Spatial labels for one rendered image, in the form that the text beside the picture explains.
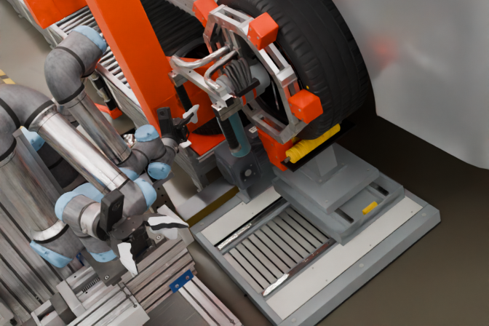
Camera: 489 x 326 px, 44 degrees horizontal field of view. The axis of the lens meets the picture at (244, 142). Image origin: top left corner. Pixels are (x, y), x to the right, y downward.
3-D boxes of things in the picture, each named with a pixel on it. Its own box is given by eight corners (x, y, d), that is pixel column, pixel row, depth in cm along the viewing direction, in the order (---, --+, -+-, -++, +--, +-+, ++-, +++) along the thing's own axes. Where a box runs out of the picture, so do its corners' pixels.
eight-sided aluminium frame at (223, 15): (320, 153, 229) (283, 31, 196) (307, 163, 227) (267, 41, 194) (243, 102, 269) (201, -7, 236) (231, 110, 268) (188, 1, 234)
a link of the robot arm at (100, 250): (138, 236, 154) (120, 207, 147) (107, 269, 148) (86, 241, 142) (118, 226, 159) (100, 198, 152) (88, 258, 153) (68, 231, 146)
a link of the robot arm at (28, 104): (19, 77, 162) (153, 203, 163) (-15, 102, 156) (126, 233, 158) (20, 57, 151) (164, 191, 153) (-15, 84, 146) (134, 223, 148)
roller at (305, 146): (346, 129, 250) (343, 118, 246) (290, 169, 242) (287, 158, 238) (337, 124, 254) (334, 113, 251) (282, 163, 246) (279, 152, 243)
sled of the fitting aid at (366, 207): (405, 199, 266) (402, 183, 260) (343, 248, 256) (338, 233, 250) (332, 150, 303) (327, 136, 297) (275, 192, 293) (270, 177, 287)
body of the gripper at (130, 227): (160, 247, 135) (125, 230, 142) (148, 217, 130) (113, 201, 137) (134, 270, 130) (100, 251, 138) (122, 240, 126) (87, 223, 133)
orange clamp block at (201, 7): (223, 11, 232) (209, -8, 233) (206, 21, 230) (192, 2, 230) (220, 19, 239) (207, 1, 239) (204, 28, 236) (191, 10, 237)
